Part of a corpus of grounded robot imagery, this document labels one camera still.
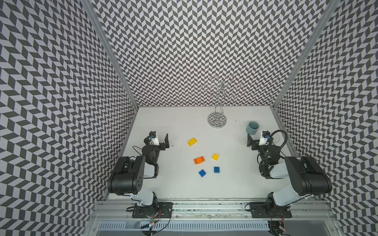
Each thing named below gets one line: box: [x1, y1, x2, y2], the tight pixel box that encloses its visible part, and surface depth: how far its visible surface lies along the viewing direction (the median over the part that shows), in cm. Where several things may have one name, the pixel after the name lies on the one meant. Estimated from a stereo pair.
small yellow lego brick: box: [212, 153, 220, 161], surface depth 93 cm
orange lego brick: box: [193, 155, 206, 165], surface depth 91 cm
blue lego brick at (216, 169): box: [213, 166, 221, 174], surface depth 86 cm
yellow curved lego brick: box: [187, 137, 198, 147], surface depth 100 cm
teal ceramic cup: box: [246, 120, 260, 136], surface depth 103 cm
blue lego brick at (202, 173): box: [198, 169, 207, 178], surface depth 86 cm
